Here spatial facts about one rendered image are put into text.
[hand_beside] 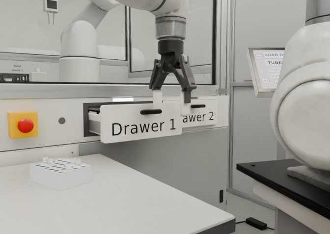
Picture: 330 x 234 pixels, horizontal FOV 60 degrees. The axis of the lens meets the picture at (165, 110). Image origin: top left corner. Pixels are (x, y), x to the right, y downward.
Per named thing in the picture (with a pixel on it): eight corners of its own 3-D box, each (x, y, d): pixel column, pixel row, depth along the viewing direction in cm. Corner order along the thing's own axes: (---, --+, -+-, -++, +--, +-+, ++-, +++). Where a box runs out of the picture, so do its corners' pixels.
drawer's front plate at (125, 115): (181, 134, 99) (181, 102, 98) (102, 143, 82) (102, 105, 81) (178, 133, 100) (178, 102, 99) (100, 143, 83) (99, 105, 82)
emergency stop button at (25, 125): (34, 132, 78) (34, 118, 78) (18, 134, 76) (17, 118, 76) (32, 131, 81) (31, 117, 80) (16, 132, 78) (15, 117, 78)
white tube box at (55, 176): (92, 181, 67) (91, 165, 66) (59, 191, 60) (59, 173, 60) (61, 171, 74) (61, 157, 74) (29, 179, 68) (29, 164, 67)
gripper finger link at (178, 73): (176, 63, 84) (178, 60, 83) (192, 92, 79) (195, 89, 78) (165, 63, 82) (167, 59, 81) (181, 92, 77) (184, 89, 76)
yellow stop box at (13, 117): (39, 136, 81) (38, 111, 81) (10, 139, 77) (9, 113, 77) (35, 134, 85) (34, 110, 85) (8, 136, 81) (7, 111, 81)
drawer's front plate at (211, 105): (217, 123, 128) (217, 99, 127) (164, 129, 111) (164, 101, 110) (214, 123, 129) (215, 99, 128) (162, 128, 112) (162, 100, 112)
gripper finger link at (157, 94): (154, 90, 88) (152, 90, 89) (154, 113, 89) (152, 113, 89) (162, 90, 90) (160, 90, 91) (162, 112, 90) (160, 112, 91)
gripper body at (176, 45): (190, 39, 81) (189, 72, 82) (172, 43, 88) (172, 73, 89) (168, 37, 77) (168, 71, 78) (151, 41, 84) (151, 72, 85)
